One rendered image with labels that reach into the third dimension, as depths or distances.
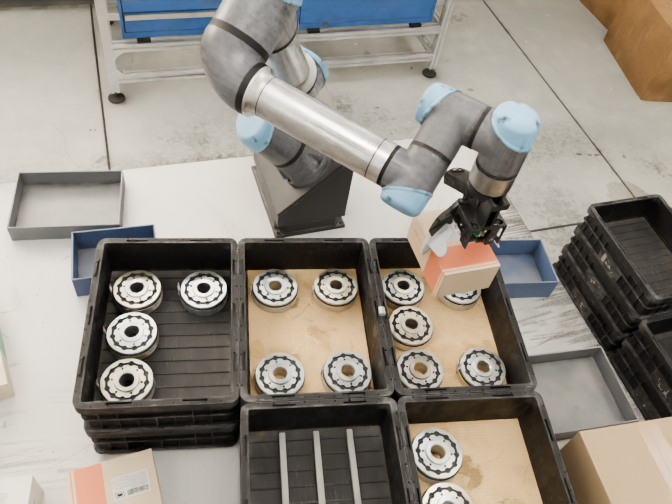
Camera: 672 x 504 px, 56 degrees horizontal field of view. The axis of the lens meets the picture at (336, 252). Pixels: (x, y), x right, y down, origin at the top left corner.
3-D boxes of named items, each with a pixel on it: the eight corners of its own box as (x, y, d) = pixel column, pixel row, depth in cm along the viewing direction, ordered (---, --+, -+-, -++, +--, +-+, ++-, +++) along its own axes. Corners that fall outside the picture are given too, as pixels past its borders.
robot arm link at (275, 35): (264, 105, 160) (197, 14, 106) (294, 54, 160) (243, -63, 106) (304, 128, 159) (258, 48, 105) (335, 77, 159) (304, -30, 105)
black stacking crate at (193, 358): (107, 271, 147) (99, 240, 138) (236, 270, 152) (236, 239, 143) (83, 435, 123) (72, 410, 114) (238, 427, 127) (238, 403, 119)
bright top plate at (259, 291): (250, 272, 146) (250, 270, 146) (293, 268, 148) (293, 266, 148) (255, 308, 140) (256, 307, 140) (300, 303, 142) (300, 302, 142)
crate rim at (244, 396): (237, 244, 144) (237, 237, 142) (366, 243, 149) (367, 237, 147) (239, 408, 120) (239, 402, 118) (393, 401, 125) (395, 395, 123)
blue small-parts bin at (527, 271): (532, 253, 182) (541, 238, 176) (549, 297, 173) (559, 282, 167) (466, 255, 178) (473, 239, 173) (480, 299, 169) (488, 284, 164)
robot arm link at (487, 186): (468, 152, 108) (510, 147, 110) (460, 171, 111) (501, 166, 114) (486, 184, 104) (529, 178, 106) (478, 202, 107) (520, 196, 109)
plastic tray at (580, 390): (592, 355, 162) (601, 345, 159) (629, 429, 151) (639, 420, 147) (496, 368, 157) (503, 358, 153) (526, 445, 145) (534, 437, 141)
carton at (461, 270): (406, 236, 134) (414, 212, 128) (457, 228, 137) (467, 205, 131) (434, 297, 125) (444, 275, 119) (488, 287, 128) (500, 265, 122)
